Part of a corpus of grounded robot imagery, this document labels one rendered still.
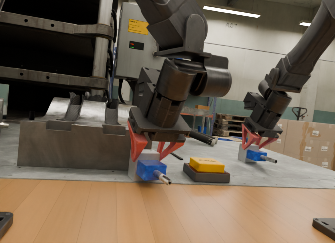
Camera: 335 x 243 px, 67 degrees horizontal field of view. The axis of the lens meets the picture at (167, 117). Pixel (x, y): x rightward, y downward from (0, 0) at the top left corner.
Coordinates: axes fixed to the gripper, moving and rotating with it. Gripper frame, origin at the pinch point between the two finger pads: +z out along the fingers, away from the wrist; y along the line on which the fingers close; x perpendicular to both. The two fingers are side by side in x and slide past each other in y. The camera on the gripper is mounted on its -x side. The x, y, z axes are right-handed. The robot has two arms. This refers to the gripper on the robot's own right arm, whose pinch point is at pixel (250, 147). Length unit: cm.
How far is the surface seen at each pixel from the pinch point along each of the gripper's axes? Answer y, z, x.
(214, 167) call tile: 25.7, -7.5, 16.7
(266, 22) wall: -485, 15, -606
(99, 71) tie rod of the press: 40, 12, -67
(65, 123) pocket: 55, -5, 2
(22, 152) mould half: 63, -2, 8
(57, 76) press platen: 59, 21, -73
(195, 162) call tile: 28.7, -6.3, 14.0
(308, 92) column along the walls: -614, 148, -452
